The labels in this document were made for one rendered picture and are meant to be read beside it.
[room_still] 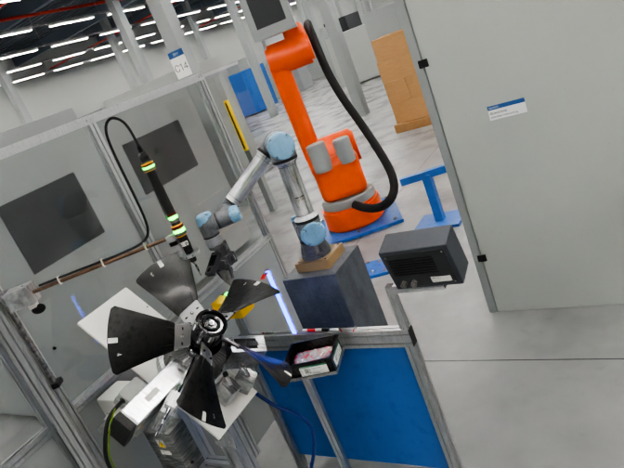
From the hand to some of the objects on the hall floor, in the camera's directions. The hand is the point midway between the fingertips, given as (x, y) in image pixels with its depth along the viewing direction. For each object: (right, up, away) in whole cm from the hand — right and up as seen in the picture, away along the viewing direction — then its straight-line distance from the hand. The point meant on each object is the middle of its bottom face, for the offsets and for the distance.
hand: (230, 285), depth 258 cm
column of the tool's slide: (-22, -139, -6) cm, 141 cm away
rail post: (+34, -101, +39) cm, 114 cm away
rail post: (+104, -90, -9) cm, 138 cm away
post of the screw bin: (+62, -103, +1) cm, 120 cm away
